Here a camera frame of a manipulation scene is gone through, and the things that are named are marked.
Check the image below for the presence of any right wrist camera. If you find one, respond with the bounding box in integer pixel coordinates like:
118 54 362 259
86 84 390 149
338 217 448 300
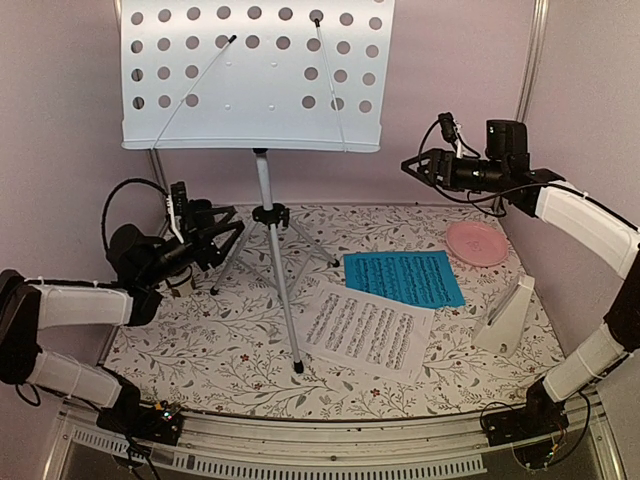
438 112 463 157

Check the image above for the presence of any black braided left cable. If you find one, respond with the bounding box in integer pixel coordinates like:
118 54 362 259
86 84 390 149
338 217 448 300
101 178 171 251

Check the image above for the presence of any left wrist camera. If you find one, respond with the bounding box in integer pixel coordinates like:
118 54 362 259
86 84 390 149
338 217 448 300
165 181 195 244

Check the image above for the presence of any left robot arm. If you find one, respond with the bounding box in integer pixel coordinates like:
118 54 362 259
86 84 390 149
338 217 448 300
1 200 244 434

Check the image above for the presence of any aluminium front rail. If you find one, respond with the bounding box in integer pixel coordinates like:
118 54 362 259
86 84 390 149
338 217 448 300
43 392 625 479

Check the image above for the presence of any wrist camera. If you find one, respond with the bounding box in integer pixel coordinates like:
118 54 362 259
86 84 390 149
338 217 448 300
438 112 463 157
165 181 195 244

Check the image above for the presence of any white paper coffee cup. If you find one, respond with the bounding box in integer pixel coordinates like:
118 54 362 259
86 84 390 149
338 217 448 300
165 266 196 298

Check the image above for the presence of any pink plate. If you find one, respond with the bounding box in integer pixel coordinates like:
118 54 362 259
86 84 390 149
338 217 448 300
445 221 509 268

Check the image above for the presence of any white sheet music page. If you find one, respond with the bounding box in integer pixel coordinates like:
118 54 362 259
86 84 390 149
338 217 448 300
295 281 435 385

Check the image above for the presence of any white perforated music stand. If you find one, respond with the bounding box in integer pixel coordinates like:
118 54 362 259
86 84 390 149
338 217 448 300
119 0 397 375

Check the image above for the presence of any blue sheet music page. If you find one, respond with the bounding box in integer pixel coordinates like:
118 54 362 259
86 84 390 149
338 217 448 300
344 251 465 309

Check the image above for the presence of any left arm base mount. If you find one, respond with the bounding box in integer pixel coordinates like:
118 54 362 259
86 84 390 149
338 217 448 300
96 400 184 446

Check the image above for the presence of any aluminium frame post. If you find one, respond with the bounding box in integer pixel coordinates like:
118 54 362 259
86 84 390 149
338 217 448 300
146 149 170 193
514 0 550 123

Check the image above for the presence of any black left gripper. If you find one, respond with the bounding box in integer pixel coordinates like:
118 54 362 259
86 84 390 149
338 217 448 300
140 206 246 287

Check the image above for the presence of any left aluminium frame post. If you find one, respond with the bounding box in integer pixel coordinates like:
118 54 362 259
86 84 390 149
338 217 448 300
146 149 170 193

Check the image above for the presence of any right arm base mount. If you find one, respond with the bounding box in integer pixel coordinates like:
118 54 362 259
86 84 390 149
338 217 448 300
479 402 569 470

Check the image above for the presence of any floral table mat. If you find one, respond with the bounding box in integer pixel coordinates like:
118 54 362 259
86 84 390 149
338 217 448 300
106 226 563 421

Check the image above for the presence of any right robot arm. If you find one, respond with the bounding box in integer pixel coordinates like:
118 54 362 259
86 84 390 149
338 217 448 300
400 112 639 436

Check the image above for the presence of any right aluminium frame post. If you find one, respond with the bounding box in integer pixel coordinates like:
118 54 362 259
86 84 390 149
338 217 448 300
514 0 550 123

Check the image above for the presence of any white metronome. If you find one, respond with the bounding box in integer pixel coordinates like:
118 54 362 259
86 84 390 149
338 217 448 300
471 274 535 358

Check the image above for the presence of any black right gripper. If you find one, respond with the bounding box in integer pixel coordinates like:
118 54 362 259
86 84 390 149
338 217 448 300
402 148 508 193

